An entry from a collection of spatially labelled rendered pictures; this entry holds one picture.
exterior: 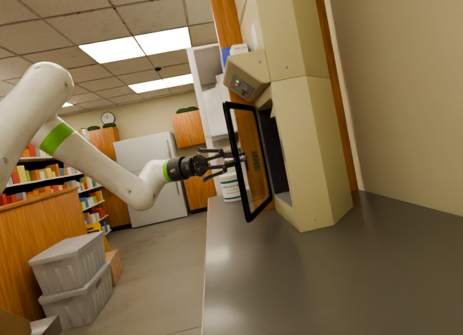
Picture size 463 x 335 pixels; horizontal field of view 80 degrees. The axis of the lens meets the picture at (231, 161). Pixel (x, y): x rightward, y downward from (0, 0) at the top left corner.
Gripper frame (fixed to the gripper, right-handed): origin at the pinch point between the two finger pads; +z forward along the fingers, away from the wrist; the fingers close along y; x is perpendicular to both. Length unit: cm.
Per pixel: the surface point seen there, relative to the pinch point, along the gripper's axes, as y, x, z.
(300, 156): -2.9, -4.8, 23.8
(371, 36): 33, 26, 51
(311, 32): 36.1, 8.2, 32.8
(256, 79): 22.6, -8.5, 15.9
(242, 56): 29.9, -10.2, 13.3
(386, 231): -26, -10, 43
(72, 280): -78, 60, -191
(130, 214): -89, 334, -387
